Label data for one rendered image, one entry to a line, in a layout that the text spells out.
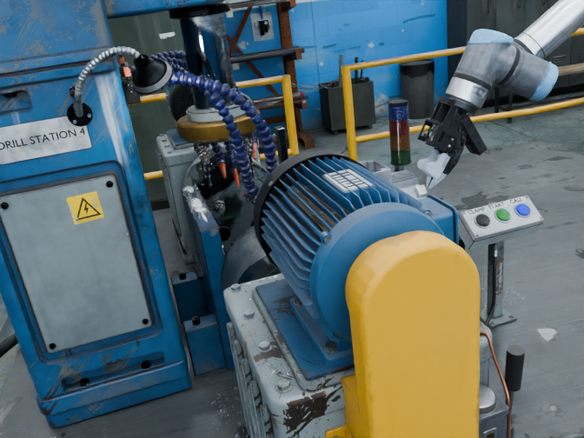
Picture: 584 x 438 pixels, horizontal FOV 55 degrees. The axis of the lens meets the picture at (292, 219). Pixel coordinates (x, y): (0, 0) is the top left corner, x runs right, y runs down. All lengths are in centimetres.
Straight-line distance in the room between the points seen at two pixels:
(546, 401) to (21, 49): 110
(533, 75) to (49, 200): 105
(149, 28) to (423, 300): 397
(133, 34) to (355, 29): 295
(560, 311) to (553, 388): 28
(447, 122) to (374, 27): 534
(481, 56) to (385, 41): 538
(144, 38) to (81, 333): 340
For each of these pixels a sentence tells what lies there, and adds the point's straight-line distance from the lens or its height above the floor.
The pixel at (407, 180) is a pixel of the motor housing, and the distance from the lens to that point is 140.
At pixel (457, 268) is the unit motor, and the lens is 55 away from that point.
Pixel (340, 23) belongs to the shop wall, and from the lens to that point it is 655.
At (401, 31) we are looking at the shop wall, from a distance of 679.
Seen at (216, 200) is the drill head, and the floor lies 108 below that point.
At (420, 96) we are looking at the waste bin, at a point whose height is 26.
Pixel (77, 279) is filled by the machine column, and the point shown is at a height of 112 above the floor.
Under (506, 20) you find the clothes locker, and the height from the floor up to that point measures 93.
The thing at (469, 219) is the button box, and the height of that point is 107.
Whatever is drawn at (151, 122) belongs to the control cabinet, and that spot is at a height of 73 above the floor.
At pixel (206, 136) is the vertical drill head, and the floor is 131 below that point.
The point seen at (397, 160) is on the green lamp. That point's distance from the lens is 174.
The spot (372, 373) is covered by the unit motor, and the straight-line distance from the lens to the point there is 56.
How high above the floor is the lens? 158
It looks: 23 degrees down
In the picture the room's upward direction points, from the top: 7 degrees counter-clockwise
